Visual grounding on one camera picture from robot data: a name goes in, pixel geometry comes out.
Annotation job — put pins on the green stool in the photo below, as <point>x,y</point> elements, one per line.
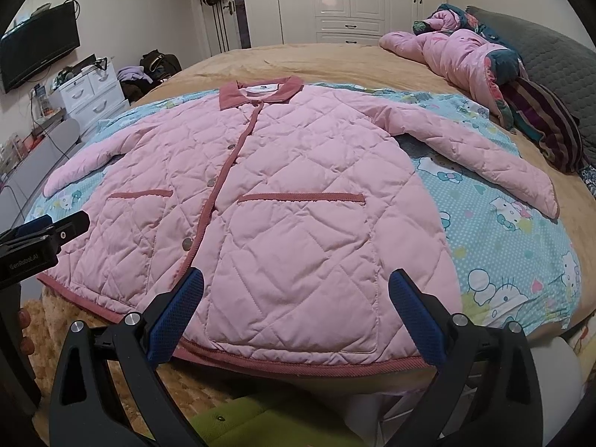
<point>274,421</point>

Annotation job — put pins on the white bedroom door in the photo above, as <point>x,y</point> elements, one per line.
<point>216,26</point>

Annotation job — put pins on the pink quilted jacket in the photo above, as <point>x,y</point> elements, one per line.
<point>296,202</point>

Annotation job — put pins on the grey low tv cabinet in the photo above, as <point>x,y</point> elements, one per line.
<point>24,183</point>

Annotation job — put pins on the purple clothes pile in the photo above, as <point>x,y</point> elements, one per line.
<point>133,73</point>

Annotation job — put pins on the white drawer cabinet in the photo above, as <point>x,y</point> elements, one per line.
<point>91,96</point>

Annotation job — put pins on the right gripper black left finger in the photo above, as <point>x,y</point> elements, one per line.
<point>85,407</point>

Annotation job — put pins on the blue Hello Kitty sheet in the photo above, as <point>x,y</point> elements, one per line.
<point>512,263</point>

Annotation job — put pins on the pink floral crumpled comforter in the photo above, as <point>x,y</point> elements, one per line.
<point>467,53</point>

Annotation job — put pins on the black wall television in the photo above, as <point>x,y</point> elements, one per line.
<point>37,43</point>

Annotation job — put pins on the grey quilted headboard cushion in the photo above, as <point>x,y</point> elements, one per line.
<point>554,60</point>

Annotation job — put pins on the tan bed blanket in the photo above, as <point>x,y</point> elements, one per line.
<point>197,388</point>

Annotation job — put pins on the black bag on floor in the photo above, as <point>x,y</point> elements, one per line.
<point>159,66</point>

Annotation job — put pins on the striped dark cloth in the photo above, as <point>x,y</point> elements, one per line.
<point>546,121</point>

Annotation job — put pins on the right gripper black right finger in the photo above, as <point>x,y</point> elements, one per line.
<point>485,391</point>

